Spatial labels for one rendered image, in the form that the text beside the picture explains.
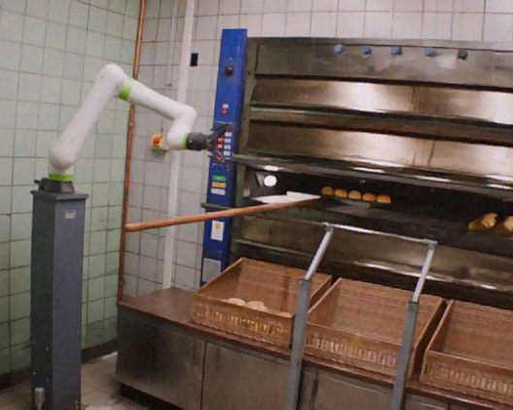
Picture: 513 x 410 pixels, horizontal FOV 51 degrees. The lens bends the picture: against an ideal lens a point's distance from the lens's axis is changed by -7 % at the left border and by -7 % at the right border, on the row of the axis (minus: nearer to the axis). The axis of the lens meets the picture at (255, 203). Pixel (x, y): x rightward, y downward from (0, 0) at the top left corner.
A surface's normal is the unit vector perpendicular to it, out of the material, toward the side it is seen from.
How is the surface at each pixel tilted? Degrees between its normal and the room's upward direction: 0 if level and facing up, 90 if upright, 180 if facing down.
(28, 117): 90
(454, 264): 70
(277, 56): 90
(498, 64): 92
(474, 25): 90
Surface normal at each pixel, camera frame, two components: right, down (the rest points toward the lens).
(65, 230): 0.84, 0.14
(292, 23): -0.51, 0.05
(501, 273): -0.44, -0.29
